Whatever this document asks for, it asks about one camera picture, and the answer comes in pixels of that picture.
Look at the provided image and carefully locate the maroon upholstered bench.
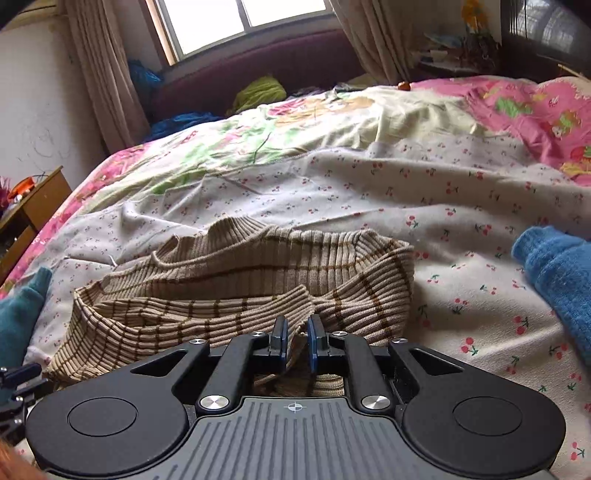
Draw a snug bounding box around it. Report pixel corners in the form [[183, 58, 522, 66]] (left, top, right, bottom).
[[150, 30, 365, 121]]

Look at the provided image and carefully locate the blue cloth on bench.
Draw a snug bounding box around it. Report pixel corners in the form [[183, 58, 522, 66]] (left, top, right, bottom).
[[142, 112, 222, 143]]

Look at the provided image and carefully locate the yellow flower decoration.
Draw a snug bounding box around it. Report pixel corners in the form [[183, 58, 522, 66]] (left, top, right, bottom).
[[461, 0, 489, 34]]

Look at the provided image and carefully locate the window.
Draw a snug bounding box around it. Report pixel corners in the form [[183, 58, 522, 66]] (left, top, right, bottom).
[[145, 0, 332, 66]]

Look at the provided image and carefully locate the lime green cloth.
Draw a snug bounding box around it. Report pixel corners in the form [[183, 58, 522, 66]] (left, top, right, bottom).
[[226, 76, 287, 116]]

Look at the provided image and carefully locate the beige curtain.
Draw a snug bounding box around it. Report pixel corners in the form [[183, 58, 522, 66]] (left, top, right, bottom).
[[64, 0, 149, 153], [331, 0, 414, 85]]

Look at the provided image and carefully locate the cluttered nightstand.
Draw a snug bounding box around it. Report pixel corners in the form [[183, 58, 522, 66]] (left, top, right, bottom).
[[411, 31, 501, 78]]

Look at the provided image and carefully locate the white cherry print bedsheet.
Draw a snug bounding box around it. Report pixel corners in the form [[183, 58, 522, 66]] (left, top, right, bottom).
[[16, 136, 590, 479]]

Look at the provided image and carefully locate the beige left curtain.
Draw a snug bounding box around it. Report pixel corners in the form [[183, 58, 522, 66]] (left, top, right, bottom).
[[64, 0, 149, 153]]

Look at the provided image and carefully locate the wooden side cabinet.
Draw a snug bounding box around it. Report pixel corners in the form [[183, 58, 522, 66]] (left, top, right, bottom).
[[1, 167, 72, 283]]

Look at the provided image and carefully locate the beige right curtain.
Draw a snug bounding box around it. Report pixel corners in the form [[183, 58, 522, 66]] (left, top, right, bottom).
[[331, 0, 414, 85]]

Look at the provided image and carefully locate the teal fuzzy sweater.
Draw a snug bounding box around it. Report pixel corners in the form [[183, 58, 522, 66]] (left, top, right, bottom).
[[0, 267, 52, 368]]

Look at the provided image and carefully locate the blue knitted sweater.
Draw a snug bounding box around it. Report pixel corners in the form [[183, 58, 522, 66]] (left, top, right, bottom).
[[512, 226, 591, 365]]

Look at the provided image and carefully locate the beige brown striped ribbed sweater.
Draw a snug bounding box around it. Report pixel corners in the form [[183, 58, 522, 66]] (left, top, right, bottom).
[[47, 217, 414, 384]]

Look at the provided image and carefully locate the pink floral cartoon quilt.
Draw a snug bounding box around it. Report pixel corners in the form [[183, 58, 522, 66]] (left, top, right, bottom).
[[1, 76, 590, 293]]

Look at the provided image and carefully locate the blue plastic bag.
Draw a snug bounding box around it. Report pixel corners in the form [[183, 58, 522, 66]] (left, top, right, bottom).
[[127, 60, 163, 105]]

